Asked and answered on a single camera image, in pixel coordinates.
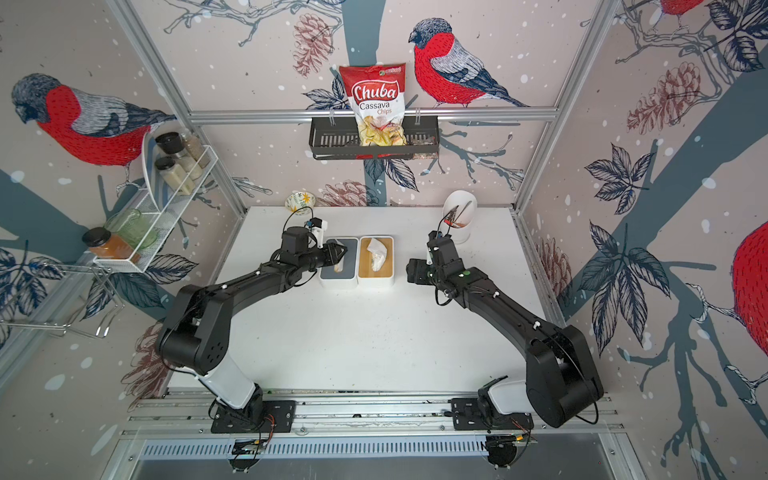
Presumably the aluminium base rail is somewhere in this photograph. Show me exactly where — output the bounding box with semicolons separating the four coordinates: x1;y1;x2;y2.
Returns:
131;389;625;439

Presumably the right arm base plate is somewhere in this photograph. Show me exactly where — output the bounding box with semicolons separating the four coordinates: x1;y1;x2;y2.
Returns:
450;397;534;431

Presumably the spice jar black lid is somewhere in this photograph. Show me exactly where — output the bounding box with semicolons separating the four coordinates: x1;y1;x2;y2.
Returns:
155;132;203;180
154;156;194;196

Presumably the aluminium horizontal frame bar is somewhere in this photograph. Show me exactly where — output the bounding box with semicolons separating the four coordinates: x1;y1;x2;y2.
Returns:
188;106;560;126

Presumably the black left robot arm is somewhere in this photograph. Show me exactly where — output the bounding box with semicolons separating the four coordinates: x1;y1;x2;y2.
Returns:
155;226;348;423

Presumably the aluminium frame post right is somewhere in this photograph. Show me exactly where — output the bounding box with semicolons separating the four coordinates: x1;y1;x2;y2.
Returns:
515;0;620;215

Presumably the white wire wall shelf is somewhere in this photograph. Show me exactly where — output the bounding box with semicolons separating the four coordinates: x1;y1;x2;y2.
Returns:
94;131;218;273

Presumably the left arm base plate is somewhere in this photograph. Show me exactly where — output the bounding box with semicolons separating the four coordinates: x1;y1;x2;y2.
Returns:
209;399;296;435

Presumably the chrome wire rack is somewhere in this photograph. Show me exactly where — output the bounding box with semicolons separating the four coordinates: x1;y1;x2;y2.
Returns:
1;261;125;342

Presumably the aluminium frame post left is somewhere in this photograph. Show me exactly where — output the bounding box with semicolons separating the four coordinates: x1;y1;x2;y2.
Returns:
106;0;247;220

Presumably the green glass cup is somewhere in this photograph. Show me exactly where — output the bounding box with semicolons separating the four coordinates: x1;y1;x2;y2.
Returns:
104;209;158;251

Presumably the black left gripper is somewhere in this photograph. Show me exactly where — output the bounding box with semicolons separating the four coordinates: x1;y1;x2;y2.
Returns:
298;241;349;273

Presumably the aluminium frame post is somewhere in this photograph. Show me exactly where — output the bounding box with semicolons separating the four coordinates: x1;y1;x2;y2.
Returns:
515;0;620;215
106;0;247;220

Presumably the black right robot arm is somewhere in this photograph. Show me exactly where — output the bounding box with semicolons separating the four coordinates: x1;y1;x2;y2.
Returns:
406;230;605;428

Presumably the bamboo tissue box lid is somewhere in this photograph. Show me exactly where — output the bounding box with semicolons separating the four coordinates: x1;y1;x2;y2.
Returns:
357;235;396;281

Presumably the orange jar black lid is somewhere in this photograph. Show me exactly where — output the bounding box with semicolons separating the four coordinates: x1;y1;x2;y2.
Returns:
81;227;140;263

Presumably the black wall basket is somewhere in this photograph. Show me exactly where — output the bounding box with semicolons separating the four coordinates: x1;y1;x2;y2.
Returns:
309;116;440;160

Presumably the red Chuba chips bag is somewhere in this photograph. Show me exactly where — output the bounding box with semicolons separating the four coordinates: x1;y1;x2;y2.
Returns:
339;63;407;147

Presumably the white plate on shelf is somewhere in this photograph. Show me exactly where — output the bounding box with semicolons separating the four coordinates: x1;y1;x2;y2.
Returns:
141;131;164;211

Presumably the floral ceramic bowl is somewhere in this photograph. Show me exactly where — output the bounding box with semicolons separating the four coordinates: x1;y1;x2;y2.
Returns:
284;191;316;215

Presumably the white utensil holder cup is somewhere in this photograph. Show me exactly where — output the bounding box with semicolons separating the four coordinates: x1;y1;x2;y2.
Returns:
439;190;478;245

